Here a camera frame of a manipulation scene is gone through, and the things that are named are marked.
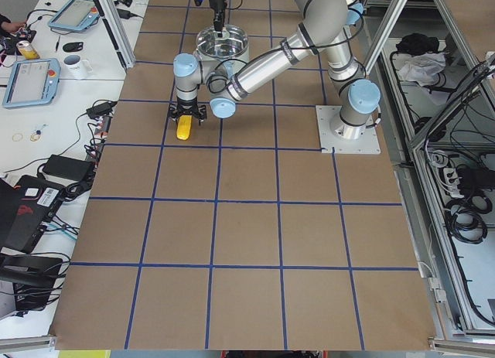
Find person's hand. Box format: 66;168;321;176
1;21;26;36

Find aluminium frame post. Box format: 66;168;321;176
93;0;135;70

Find near blue teach pendant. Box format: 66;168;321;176
2;58;60;109

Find white mug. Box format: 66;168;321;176
63;54;94;80

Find black round disc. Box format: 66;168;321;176
63;42;84;53

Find black coiled cables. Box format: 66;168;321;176
444;195;489;244

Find white crumpled cloth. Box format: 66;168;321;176
398;53;446;87

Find blue teach pendant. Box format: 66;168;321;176
47;0;100;32
2;58;60;109

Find far blue teach pendant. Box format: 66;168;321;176
47;0;100;32

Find pale green electric pot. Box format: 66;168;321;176
192;24;250;65

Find black laptop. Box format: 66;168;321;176
1;175;65;253

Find yellow drink can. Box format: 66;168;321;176
16;40;40;60

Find black power adapter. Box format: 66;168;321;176
42;155;94;181

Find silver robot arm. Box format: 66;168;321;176
194;0;227;38
168;0;381;140

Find yellow corn cob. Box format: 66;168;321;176
176;115;193;141

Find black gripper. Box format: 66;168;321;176
168;101;207;126
209;0;227;38

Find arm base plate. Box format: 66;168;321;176
316;105;381;155

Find white power strip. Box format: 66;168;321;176
442;167;464;199

